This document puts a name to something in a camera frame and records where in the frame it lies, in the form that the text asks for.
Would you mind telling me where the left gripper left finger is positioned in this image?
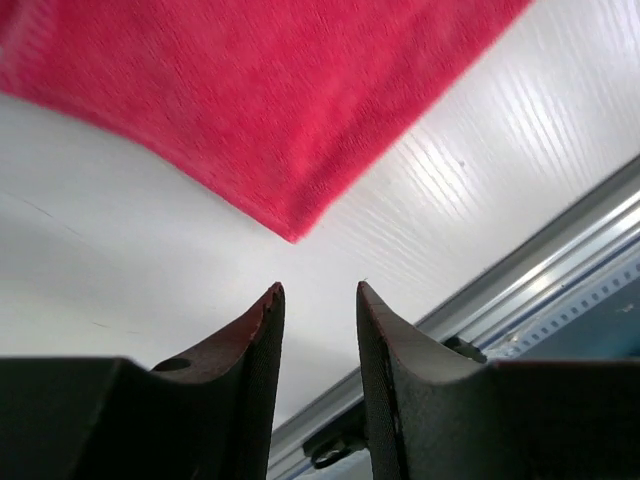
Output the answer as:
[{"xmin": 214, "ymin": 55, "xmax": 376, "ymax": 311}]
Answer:
[{"xmin": 1, "ymin": 284, "xmax": 285, "ymax": 479}]

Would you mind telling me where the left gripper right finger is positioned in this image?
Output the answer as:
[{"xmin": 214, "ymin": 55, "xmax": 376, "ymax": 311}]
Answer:
[{"xmin": 356, "ymin": 282, "xmax": 639, "ymax": 479}]

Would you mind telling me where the pink towel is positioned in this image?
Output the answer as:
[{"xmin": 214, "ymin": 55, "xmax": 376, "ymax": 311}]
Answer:
[{"xmin": 1, "ymin": 1, "xmax": 526, "ymax": 242}]

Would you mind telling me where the aluminium front rail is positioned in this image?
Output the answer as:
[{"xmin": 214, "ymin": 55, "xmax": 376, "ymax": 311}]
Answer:
[{"xmin": 267, "ymin": 154, "xmax": 640, "ymax": 480}]

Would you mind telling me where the white slotted cable duct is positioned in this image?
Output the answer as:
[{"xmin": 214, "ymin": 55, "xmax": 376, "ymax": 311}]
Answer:
[{"xmin": 483, "ymin": 258, "xmax": 639, "ymax": 359}]

